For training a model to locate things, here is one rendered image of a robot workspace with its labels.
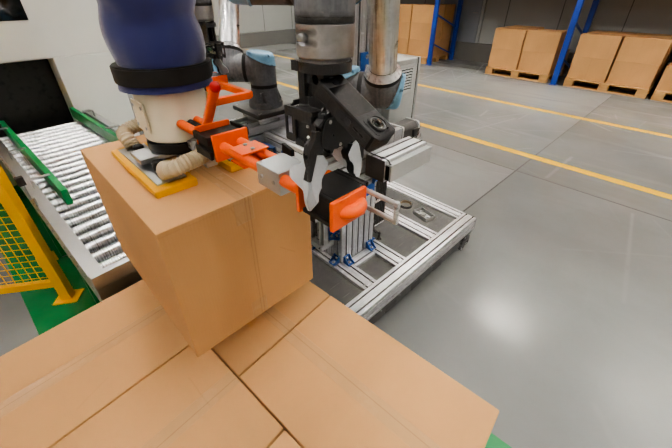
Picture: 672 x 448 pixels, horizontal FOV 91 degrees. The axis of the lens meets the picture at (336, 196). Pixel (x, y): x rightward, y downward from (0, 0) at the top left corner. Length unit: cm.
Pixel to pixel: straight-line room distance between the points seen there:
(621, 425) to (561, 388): 21
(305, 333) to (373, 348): 22
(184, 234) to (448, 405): 80
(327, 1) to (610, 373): 199
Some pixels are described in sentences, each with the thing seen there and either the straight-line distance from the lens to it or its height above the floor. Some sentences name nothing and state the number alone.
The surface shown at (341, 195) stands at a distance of 49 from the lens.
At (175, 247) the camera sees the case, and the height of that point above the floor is 103.
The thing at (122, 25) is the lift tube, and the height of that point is 142.
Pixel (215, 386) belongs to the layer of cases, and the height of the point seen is 54.
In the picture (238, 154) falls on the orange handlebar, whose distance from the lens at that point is 67.
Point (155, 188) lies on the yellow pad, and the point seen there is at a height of 109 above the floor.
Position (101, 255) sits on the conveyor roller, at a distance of 173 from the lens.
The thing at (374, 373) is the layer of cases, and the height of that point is 54.
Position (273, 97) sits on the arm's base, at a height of 109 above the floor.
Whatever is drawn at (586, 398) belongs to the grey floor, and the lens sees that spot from 198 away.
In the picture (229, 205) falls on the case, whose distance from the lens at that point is 79.
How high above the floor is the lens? 148
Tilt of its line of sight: 32 degrees down
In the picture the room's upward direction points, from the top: straight up
